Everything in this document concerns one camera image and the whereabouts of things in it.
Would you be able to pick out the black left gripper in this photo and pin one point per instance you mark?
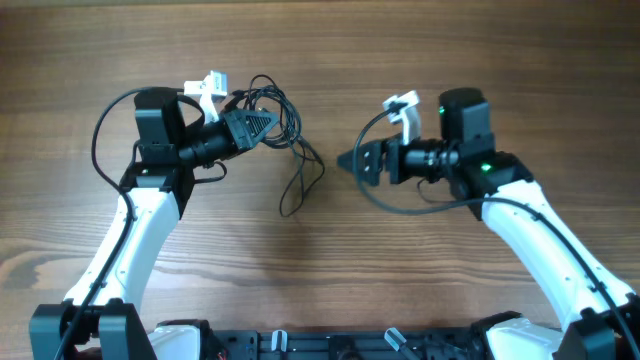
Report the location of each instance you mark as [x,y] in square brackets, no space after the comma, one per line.
[238,132]

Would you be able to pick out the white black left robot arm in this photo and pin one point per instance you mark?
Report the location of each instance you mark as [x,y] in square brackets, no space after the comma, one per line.
[99,316]

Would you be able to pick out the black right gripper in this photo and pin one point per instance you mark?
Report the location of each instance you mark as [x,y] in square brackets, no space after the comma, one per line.
[395,148]

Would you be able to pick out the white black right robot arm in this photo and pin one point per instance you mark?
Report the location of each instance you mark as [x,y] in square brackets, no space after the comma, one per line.
[598,313]

